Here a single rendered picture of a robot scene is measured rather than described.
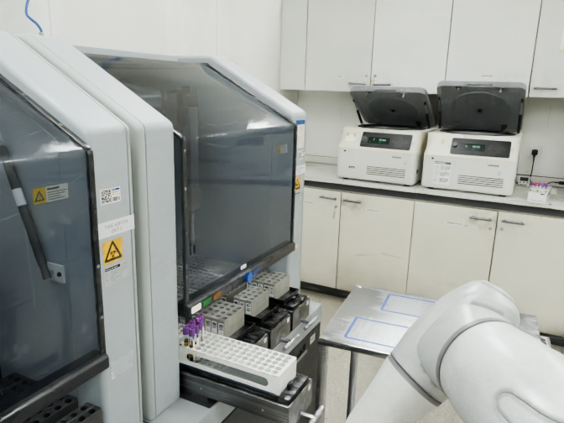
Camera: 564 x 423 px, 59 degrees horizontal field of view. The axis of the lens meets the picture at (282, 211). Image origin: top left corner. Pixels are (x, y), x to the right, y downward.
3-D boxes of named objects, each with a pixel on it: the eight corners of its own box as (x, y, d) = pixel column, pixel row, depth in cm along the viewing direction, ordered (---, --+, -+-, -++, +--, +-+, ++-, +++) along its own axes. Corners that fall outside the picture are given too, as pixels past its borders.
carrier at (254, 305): (263, 304, 164) (263, 287, 163) (268, 305, 163) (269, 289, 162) (244, 318, 154) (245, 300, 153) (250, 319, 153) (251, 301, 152)
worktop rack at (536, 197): (545, 204, 290) (546, 193, 288) (526, 201, 295) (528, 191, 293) (550, 195, 314) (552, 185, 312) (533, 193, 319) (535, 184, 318)
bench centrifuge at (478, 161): (419, 188, 325) (430, 80, 308) (436, 174, 379) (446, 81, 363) (512, 199, 301) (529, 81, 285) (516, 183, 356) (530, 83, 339)
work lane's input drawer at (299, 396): (77, 357, 145) (75, 330, 143) (113, 337, 157) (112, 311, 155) (305, 441, 113) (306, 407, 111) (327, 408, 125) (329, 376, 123)
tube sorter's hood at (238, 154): (44, 279, 144) (23, 48, 128) (178, 229, 196) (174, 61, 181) (189, 319, 121) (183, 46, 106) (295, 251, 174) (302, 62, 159)
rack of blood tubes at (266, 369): (177, 366, 130) (176, 345, 128) (200, 349, 138) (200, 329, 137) (278, 400, 117) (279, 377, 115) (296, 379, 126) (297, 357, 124)
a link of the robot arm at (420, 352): (373, 335, 78) (409, 384, 65) (453, 250, 77) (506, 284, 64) (427, 378, 82) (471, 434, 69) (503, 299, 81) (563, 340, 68)
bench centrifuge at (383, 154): (334, 179, 352) (339, 85, 336) (364, 168, 405) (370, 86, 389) (413, 188, 326) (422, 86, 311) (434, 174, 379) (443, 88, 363)
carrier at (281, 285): (284, 289, 177) (284, 273, 176) (289, 289, 176) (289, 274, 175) (268, 300, 167) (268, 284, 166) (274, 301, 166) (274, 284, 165)
